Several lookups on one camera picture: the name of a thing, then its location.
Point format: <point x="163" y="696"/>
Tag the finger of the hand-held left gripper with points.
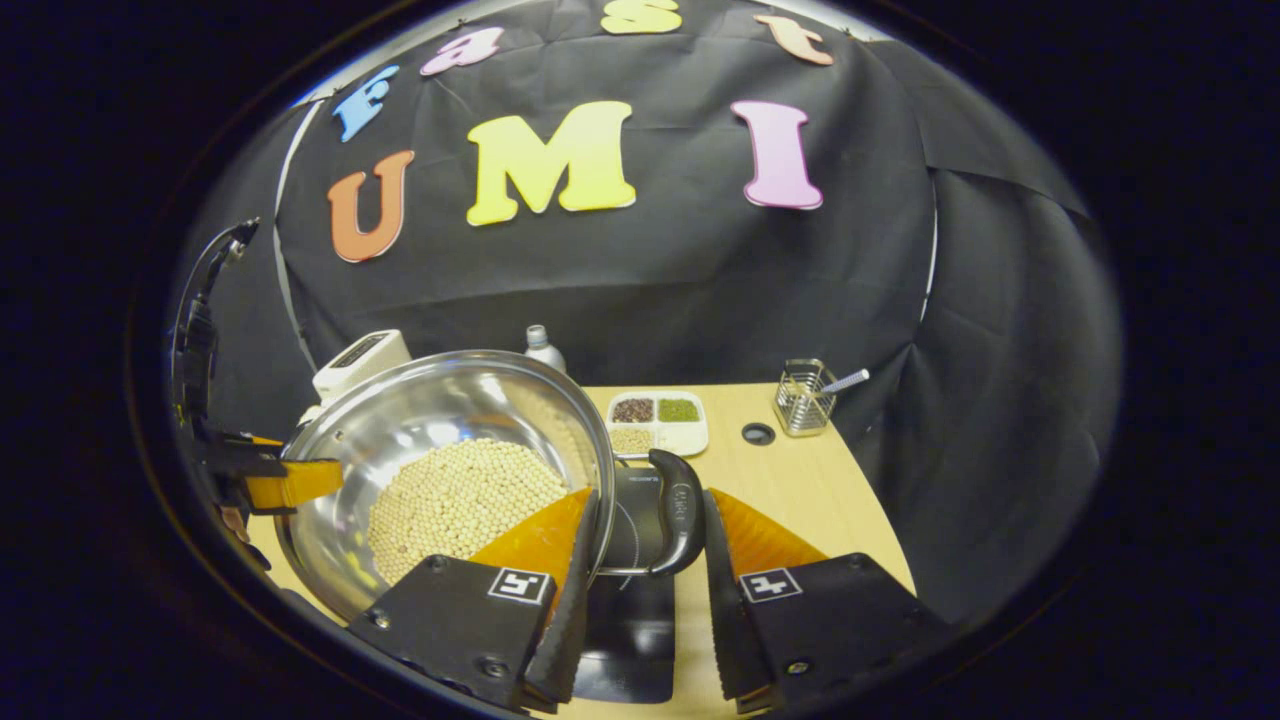
<point x="295" y="482"/>
<point x="235" y="458"/>

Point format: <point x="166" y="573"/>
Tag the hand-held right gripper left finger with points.
<point x="570" y="620"/>

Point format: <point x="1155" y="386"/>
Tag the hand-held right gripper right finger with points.
<point x="722" y="620"/>

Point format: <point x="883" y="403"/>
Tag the black induction cooktop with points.
<point x="630" y="640"/>

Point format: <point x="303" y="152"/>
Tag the stainless steel pot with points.
<point x="420" y="410"/>

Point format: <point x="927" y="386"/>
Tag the pile of yellow soybeans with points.
<point x="450" y="500"/>

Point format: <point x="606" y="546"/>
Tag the white toaster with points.
<point x="360" y="360"/>

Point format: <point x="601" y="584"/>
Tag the divided dish of beans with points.
<point x="690" y="435"/>

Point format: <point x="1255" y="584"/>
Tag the printed metal bottle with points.
<point x="545" y="355"/>

